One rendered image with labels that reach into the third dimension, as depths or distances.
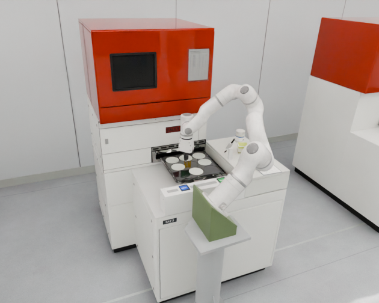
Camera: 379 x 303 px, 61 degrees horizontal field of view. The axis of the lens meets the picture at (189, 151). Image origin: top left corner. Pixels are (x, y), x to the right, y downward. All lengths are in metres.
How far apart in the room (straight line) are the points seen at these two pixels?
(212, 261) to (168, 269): 0.41
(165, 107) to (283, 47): 2.63
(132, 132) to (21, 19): 1.74
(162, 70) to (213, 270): 1.31
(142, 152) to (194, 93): 0.58
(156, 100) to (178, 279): 1.25
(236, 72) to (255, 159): 2.69
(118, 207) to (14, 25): 1.99
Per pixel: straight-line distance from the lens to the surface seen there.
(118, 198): 2.60
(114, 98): 2.20
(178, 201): 1.97
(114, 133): 2.34
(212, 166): 2.36
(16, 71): 3.70
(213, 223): 1.76
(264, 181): 2.22
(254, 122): 1.88
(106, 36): 2.11
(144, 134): 2.39
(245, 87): 1.94
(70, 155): 4.02
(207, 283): 2.14
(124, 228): 2.79
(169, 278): 2.37
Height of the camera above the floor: 2.05
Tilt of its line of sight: 27 degrees down
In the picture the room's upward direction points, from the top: 2 degrees clockwise
